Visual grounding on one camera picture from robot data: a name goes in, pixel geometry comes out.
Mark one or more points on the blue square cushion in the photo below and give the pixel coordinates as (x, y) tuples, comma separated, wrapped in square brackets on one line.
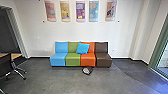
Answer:
[(82, 48)]

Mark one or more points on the orange sofa seat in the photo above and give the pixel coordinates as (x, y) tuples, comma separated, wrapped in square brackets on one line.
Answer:
[(88, 60)]

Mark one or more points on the green sofa seat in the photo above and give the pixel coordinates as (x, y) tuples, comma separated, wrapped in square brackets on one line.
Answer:
[(73, 60)]

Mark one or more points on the brown sofa seat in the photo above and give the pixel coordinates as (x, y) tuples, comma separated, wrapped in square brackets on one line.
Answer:
[(103, 60)]

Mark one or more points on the blue sofa seat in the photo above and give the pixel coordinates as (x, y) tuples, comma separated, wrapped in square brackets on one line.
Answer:
[(58, 60)]

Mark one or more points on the wooden conference table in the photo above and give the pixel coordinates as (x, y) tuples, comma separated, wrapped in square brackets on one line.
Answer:
[(15, 56)]

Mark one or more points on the dark glass partition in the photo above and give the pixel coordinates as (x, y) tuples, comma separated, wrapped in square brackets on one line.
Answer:
[(8, 33)]

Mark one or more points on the black office chair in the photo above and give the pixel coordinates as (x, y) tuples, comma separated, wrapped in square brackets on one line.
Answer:
[(5, 65)]

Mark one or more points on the white wall outlet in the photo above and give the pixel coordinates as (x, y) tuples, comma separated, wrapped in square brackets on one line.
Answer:
[(114, 50)]

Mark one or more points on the purple wall poster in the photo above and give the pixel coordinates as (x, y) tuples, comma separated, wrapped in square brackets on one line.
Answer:
[(80, 11)]

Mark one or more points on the light blue wall poster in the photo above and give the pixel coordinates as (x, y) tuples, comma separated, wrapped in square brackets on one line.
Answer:
[(93, 11)]

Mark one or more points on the yellow wall poster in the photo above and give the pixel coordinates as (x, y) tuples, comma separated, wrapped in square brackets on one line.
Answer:
[(65, 11)]

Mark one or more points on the pink grey wall poster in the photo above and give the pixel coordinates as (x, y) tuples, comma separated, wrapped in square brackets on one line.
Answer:
[(111, 10)]

